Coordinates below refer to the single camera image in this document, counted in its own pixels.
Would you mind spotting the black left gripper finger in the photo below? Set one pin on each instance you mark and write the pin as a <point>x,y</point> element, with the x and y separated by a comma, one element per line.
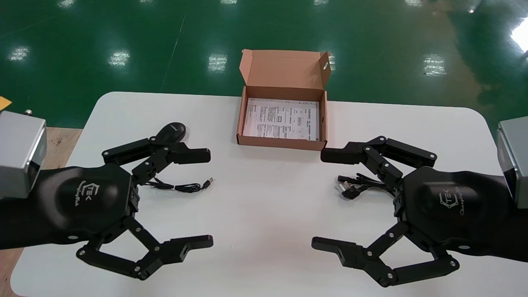
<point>189,156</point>
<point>173,249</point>

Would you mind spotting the black computer mouse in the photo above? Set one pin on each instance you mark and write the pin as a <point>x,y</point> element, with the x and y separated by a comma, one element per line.
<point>173,130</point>

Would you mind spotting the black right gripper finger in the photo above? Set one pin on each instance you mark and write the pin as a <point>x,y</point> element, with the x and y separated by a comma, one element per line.
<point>342,154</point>
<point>350,253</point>

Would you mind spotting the brown cardboard storage box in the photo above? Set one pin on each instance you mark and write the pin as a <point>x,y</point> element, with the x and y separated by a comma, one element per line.
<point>284,70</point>

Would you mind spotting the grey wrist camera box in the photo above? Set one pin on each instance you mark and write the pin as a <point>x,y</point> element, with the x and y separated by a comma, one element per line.
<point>18,152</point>
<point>515,156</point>

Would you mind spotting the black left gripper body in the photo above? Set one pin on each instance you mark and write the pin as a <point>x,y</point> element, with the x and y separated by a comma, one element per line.
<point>82,202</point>

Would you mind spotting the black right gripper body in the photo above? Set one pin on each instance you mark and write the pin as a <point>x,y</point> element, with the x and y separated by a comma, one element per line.
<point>453,206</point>

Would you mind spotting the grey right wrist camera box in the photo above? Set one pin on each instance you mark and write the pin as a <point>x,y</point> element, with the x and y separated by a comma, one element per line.
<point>515,156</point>

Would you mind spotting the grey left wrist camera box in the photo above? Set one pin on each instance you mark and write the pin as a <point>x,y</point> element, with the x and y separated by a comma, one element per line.
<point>18,152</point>

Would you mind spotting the white printed instruction sheet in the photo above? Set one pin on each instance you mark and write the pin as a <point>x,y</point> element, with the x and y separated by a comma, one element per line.
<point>280,119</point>

